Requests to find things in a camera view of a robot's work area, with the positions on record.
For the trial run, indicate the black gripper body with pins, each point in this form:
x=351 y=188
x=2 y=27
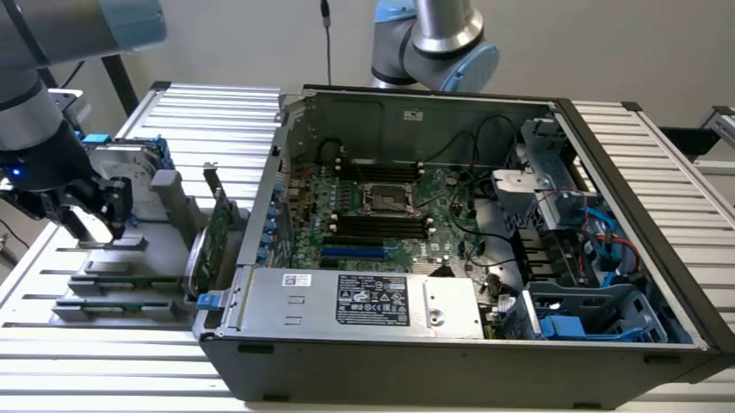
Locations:
x=53 y=189

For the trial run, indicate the small square CPU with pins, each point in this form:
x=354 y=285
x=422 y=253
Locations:
x=129 y=242

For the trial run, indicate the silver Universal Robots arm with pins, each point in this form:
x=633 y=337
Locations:
x=35 y=38

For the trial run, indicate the silver hard disk blue carrier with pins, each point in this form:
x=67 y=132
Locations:
x=143 y=180

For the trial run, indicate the grey parts rack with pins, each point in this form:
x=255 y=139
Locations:
x=167 y=202

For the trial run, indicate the green graphics card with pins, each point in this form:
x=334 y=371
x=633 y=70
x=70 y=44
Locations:
x=217 y=241

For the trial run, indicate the blue case latch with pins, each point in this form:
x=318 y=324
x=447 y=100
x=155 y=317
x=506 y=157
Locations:
x=209 y=300

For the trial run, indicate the silver power supply unit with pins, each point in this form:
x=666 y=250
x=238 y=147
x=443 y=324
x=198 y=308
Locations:
x=322 y=301

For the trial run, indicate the black expansion slot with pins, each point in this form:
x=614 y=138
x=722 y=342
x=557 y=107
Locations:
x=353 y=241

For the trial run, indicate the blue expansion slot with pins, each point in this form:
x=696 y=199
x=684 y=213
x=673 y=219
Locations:
x=353 y=253

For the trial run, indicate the black RAM slot bank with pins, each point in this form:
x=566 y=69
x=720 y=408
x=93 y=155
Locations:
x=382 y=170
x=382 y=226

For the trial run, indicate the green motherboard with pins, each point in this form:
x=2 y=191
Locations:
x=402 y=245

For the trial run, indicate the silver chipset heatsink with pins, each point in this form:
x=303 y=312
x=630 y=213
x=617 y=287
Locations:
x=427 y=269

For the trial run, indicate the black open PC case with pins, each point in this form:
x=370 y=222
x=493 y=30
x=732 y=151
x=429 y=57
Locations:
x=437 y=370

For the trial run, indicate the grey metal drive cage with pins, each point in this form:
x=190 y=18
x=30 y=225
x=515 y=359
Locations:
x=549 y=172

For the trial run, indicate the grey blue disk bay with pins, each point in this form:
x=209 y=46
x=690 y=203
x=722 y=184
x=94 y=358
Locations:
x=597 y=310

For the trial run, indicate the black frame post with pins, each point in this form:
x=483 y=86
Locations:
x=121 y=84

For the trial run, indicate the CPU socket with metal frame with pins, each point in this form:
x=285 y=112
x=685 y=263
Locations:
x=386 y=198

